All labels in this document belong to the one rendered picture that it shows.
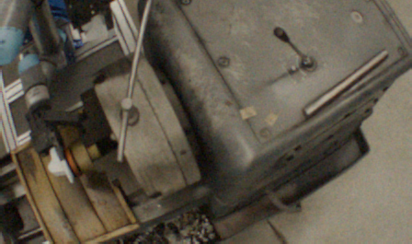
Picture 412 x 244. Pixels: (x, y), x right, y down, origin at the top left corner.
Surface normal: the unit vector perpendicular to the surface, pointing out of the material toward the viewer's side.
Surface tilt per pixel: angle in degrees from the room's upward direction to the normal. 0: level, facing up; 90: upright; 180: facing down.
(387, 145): 0
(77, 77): 0
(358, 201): 0
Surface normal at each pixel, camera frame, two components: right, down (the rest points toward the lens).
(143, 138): 0.22, 0.07
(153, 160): 0.33, 0.31
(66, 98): 0.03, -0.33
